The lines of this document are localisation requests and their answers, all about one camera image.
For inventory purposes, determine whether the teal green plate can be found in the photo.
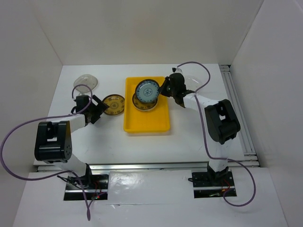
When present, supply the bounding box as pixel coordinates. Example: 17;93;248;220
135;79;160;103

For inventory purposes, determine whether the yellow brown patterned plate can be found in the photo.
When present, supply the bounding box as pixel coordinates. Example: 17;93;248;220
102;94;125;116
132;94;158;112

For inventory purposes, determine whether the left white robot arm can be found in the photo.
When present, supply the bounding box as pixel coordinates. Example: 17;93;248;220
34;95;109;189

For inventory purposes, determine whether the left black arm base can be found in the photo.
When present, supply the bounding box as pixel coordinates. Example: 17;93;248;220
57;174;109;201

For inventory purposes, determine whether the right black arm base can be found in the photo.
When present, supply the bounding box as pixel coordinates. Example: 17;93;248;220
187;171;237;199

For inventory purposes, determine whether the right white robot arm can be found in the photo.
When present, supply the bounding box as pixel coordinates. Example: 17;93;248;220
158;73;241;185

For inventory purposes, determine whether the yellow plastic bin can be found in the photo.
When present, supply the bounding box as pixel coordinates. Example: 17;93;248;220
124;77;170;133

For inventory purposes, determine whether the clear glass plate right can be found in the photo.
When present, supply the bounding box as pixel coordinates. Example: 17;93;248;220
184;75;203;91

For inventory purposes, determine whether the clear glass plate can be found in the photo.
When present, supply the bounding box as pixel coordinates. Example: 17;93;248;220
184;75;203;91
73;74;98;93

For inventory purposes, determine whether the clear glass plate left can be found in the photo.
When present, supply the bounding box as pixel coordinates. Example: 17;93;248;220
73;74;98;93

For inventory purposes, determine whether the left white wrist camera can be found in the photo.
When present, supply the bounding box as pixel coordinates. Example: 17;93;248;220
75;92;86;97

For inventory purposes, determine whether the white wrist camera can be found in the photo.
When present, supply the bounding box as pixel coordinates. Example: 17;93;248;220
172;67;182;73
75;92;86;97

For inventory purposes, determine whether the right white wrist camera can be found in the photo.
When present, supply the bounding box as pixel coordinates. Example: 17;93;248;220
172;67;182;73

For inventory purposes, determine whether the front aluminium rail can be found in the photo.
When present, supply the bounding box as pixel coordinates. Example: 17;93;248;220
35;160;214;173

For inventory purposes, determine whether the aluminium rail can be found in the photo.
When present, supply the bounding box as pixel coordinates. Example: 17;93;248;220
35;160;214;173
219;65;260;167

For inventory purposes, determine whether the right side aluminium rail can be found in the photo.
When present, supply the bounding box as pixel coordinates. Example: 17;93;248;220
219;65;260;167

